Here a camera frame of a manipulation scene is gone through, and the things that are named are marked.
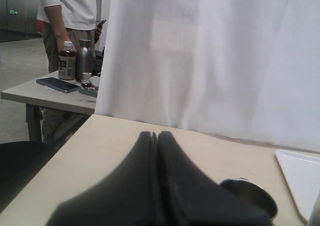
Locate clear plastic container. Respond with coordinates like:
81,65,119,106
307,192,320,226

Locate steel thermos flask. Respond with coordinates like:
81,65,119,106
75,39,94,81

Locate grey side table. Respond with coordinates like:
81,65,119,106
0,79,96,142

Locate white backdrop curtain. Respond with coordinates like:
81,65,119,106
95,0,320,152

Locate brown drink bottle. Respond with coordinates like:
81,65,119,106
58,41,77,81

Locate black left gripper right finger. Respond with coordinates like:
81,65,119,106
157,131,273,226

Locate phone held by person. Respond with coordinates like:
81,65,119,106
96,19,107,30

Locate steel mug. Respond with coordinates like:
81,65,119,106
219,178,278,220

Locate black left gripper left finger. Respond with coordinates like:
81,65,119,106
46,131,163,226

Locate white plastic tray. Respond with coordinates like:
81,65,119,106
275,150,320,221

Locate green flat item on table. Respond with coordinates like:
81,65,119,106
78,88,98,98

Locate person in white shirt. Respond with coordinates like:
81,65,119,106
34,0,104,144

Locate dark smartphone on table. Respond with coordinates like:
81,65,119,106
36,77,81,93

